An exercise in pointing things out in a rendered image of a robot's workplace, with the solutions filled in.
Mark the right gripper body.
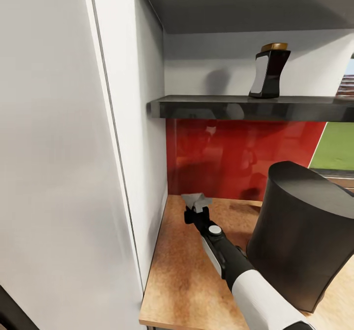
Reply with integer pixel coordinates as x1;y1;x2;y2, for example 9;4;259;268
184;206;209;227

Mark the bottle of coffee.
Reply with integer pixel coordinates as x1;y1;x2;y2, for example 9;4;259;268
248;43;291;99

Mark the paper coffee filter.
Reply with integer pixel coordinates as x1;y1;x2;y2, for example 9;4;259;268
181;193;206;210

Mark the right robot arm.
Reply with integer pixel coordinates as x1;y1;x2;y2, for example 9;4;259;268
184;198;317;330

